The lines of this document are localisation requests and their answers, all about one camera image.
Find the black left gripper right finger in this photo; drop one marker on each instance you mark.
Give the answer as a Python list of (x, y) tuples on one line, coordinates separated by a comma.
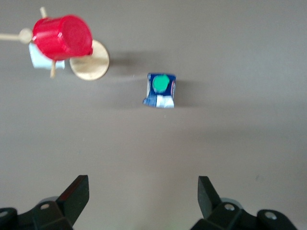
[(216, 213)]

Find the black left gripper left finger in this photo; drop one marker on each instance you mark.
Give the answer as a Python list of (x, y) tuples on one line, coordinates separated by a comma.
[(69, 206)]

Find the blue white milk carton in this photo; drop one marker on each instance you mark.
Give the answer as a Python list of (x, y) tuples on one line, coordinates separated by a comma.
[(160, 82)]

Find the small white cup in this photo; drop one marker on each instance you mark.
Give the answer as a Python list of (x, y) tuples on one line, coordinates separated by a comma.
[(38, 60)]

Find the red plastic cup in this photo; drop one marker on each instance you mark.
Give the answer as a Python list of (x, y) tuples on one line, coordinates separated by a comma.
[(62, 38)]

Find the brown table cover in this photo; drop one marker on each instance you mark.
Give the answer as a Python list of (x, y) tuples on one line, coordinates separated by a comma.
[(216, 72)]

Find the wooden mug tree stand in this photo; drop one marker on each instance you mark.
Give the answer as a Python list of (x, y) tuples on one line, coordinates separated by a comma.
[(91, 65)]

